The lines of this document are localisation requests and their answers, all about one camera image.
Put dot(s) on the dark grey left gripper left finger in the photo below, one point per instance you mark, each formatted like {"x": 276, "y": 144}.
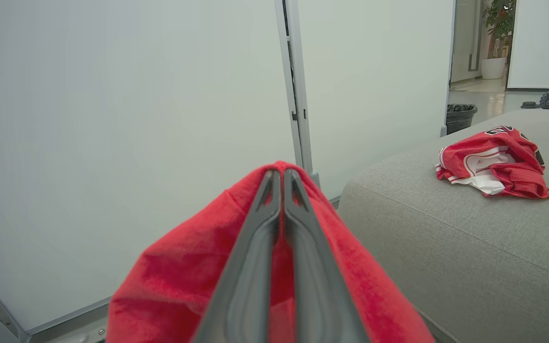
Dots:
{"x": 243, "y": 286}

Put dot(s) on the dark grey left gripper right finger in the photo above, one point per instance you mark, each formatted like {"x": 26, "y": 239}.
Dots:
{"x": 315, "y": 295}

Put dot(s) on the red jersey with white stripes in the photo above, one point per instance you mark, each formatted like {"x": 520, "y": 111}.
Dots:
{"x": 498, "y": 159}

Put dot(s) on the plain red fleece garment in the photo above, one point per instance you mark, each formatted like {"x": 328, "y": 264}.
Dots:
{"x": 169, "y": 286}

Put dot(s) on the light grey fabric sofa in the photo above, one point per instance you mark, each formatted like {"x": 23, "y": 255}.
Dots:
{"x": 470, "y": 247}

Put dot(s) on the black floor disc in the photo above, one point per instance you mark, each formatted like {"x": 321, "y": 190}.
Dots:
{"x": 530, "y": 104}

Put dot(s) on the white round plant pot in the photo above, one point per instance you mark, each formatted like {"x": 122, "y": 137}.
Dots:
{"x": 493, "y": 68}

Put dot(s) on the black mesh waste bin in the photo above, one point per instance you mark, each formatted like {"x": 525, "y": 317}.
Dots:
{"x": 460, "y": 118}

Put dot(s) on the green leafy potted plant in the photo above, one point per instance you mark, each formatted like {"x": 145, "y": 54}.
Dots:
{"x": 499, "y": 21}

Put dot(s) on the grey slotted partition post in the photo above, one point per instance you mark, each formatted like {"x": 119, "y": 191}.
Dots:
{"x": 297, "y": 85}

